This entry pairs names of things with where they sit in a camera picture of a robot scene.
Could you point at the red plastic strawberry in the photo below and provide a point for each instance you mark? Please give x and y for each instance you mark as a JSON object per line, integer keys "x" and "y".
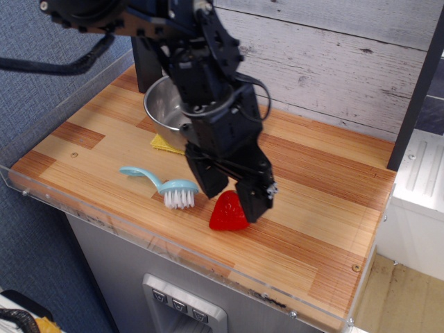
{"x": 228, "y": 214}

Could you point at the dark right frame post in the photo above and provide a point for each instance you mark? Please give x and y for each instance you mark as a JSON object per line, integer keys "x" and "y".
{"x": 421, "y": 89}

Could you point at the white ribbed side unit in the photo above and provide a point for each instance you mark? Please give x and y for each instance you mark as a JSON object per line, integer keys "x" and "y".
{"x": 411, "y": 231}

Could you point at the grey cabinet with dispenser panel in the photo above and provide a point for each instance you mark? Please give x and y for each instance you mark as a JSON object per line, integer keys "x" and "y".
{"x": 147, "y": 291}

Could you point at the black yellow object bottom left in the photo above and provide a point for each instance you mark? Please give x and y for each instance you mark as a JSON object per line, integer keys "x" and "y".
{"x": 21, "y": 314}

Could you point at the dark left frame post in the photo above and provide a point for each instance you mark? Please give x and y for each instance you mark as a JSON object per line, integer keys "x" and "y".
{"x": 147, "y": 67}

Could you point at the yellow folded cloth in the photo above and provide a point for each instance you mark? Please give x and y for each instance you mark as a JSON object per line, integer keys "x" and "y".
{"x": 159, "y": 143}

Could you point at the stainless steel bowl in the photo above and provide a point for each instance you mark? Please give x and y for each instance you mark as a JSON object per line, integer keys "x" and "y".
{"x": 163, "y": 106}

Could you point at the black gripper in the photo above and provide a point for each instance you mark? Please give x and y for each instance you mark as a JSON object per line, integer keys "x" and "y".
{"x": 222, "y": 143}

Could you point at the dark frame post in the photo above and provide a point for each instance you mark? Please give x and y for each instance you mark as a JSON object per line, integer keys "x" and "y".
{"x": 147, "y": 67}
{"x": 421, "y": 89}

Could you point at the light blue dish brush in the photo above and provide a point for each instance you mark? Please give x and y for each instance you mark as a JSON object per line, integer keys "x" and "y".
{"x": 177, "y": 193}

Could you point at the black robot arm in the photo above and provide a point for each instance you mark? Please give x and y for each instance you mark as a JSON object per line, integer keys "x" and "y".
{"x": 201, "y": 58}

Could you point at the clear acrylic table guard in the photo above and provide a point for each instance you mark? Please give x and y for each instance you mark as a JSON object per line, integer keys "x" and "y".
{"x": 297, "y": 259}

